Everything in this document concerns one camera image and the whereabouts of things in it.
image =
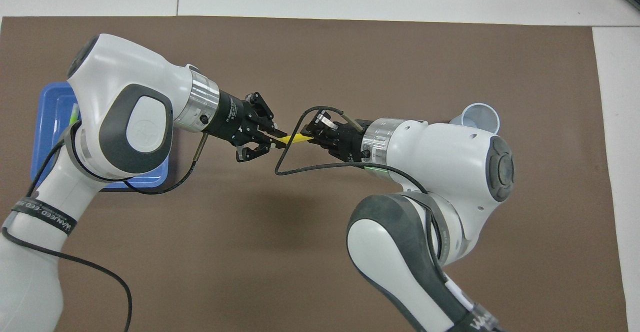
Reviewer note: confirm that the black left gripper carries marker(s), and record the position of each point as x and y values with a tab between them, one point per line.
230	119

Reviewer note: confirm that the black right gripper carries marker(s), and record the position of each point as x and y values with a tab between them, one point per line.
350	141

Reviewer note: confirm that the yellow marker pen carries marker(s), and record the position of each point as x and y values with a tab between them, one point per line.
295	138

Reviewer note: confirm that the green marker pen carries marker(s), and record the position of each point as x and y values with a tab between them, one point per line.
74	114

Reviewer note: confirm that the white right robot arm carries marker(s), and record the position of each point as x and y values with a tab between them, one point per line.
450	161

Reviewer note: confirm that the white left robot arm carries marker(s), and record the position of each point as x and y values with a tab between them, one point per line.
125	81

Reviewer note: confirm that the brown table mat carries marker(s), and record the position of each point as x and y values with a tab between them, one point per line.
250	247

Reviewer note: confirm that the translucent plastic cup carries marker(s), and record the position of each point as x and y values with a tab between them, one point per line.
482	116

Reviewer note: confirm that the blue plastic tray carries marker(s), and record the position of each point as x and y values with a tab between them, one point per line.
50	121

